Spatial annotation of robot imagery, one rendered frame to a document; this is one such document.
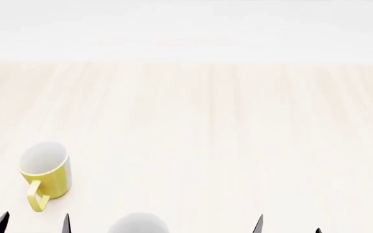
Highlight yellow and white mug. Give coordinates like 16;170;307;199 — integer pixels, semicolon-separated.
18;141;73;213

